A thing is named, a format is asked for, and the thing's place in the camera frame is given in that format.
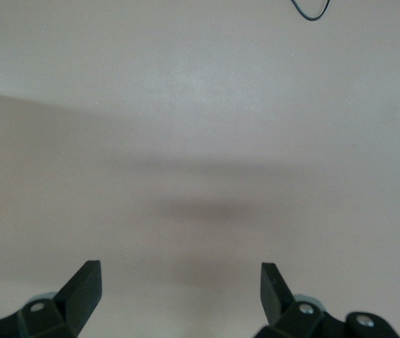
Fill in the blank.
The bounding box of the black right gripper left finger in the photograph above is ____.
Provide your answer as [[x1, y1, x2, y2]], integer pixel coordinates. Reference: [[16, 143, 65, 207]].
[[0, 260, 103, 338]]

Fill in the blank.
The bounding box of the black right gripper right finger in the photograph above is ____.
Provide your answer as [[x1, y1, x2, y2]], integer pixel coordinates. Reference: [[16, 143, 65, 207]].
[[255, 261, 400, 338]]

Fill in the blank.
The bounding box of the looped thin black cable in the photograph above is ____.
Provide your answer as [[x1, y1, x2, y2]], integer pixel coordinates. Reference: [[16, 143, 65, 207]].
[[289, 0, 332, 22]]

